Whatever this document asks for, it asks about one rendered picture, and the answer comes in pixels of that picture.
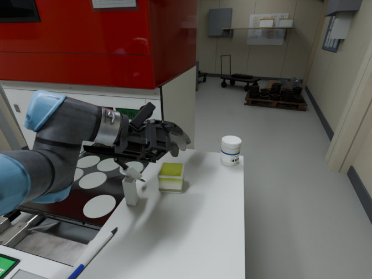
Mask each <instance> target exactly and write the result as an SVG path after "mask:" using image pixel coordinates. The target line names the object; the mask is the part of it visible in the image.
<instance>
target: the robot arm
mask: <svg viewBox="0 0 372 279"><path fill-rule="evenodd" d="M155 108H156V107H155V105H154V104H152V103H151V102H148V103H147V104H146V105H143V106H141V107H140V109H139V113H138V114H137V115H136V116H135V117H134V118H133V119H132V120H131V122H130V123H129V118H128V116H127V115H125V114H122V113H119V112H118V111H114V110H110V109H108V108H104V107H101V106H98V105H94V104H90V103H88V102H84V101H80V100H77V99H74V98H71V97H67V96H66V95H60V94H56V93H53V92H49V91H44V90H38V91H36V92H34V93H33V94H32V96H31V99H30V102H29V106H28V109H27V114H26V117H25V122H24V126H25V128H26V129H28V130H32V131H33V132H36V135H35V136H36V137H35V140H34V144H33V149H31V150H28V149H27V150H18V151H5V150H0V216H2V215H5V214H7V213H9V212H11V211H12V210H14V209H15V208H17V207H18V206H20V205H22V204H24V203H26V202H28V201H30V202H34V203H54V202H60V201H62V200H64V199H65V198H67V196H68V195H69V192H70V188H71V186H72V184H73V182H74V175H75V171H76V166H77V163H78V159H79V155H80V151H81V146H82V141H83V140H84V141H91V142H96V143H102V144H107V145H112V144H114V145H115V153H119V154H125V155H129V156H136V157H137V161H144V162H151V163H156V160H157V161H158V160H159V159H161V158H162V157H163V156H164V155H165V154H166V153H168V152H170V154H171V155H172V157H178V154H179V149H180V150H181V151H185V150H186V144H190V143H191V141H190V138H189V137H188V135H187V134H186V133H185V132H184V131H183V130H182V129H181V128H180V127H179V126H178V125H176V124H175V123H173V122H169V121H165V120H155V119H150V120H149V119H148V118H150V117H151V116H152V115H153V111H154V109H155ZM146 119H147V120H146ZM143 158H145V159H151V161H149V160H145V159H143Z"/></svg>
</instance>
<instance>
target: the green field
mask: <svg viewBox="0 0 372 279"><path fill-rule="evenodd" d="M116 111H118V112H119V113H122V114H125V115H127V116H128V118H131V119H133V118H134V117H135V116H136V115H137V114H138V113H139V111H136V110H124V109H116Z"/></svg>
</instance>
